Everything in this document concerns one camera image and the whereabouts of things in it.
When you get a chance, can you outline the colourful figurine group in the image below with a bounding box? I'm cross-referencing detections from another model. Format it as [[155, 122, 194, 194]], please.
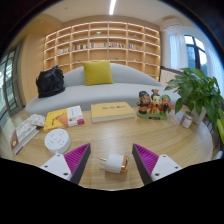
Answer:
[[135, 88, 175, 121]]

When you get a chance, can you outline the white wall air conditioner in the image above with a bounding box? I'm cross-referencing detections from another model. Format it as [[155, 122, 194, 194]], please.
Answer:
[[161, 16, 183, 30]]

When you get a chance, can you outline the white pouch with orange dots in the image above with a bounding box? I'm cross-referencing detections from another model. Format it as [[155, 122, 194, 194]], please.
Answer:
[[26, 113, 47, 128]]

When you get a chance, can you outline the grey curved sofa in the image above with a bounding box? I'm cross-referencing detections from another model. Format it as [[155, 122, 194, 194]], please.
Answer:
[[24, 62, 183, 118]]

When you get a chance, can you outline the grey-framed glass door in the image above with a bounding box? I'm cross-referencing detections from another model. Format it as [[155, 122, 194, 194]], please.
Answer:
[[0, 41, 25, 118]]

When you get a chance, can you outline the grey and red book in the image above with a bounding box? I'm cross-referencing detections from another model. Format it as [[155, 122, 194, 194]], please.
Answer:
[[8, 118, 41, 156]]

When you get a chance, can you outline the white radiator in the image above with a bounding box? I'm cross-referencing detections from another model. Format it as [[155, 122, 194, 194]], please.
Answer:
[[159, 66, 185, 88]]

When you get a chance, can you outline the dark-framed arched window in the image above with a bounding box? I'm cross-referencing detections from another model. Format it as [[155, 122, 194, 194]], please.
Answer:
[[183, 33, 210, 71]]

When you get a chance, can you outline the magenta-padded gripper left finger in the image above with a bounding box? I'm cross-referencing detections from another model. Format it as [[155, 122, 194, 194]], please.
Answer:
[[40, 142, 92, 186]]

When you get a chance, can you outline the yellow and orange book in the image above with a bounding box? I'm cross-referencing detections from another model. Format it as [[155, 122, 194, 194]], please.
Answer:
[[42, 104, 86, 133]]

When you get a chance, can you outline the long ceiling light strip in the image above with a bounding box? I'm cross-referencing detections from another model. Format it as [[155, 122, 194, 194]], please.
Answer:
[[108, 0, 118, 16]]

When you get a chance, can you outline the lit wooden shelf unit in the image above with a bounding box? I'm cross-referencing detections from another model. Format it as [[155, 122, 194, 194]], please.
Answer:
[[42, 20, 162, 81]]

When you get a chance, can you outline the green potted plant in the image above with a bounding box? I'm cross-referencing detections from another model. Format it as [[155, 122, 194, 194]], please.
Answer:
[[163, 67, 224, 131]]

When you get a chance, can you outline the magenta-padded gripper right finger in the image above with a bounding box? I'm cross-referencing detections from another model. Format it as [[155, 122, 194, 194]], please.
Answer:
[[131, 143, 183, 187]]

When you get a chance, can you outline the white sheer curtain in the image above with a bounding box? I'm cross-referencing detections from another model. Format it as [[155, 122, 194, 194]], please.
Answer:
[[167, 32, 190, 71]]

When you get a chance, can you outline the white charger with gold trim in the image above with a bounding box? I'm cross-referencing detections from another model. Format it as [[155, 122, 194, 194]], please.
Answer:
[[98, 152, 130, 175]]

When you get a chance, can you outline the plain yellow book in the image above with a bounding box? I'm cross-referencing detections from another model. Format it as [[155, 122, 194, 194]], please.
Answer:
[[90, 101, 137, 124]]

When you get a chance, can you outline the black bag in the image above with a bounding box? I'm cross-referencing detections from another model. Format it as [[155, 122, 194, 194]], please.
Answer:
[[35, 64, 67, 99]]

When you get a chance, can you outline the yellow cushion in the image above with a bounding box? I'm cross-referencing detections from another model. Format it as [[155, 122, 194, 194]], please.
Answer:
[[81, 59, 115, 87]]

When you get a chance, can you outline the small red and white cup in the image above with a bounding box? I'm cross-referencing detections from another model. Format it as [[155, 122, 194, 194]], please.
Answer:
[[179, 110, 195, 130]]

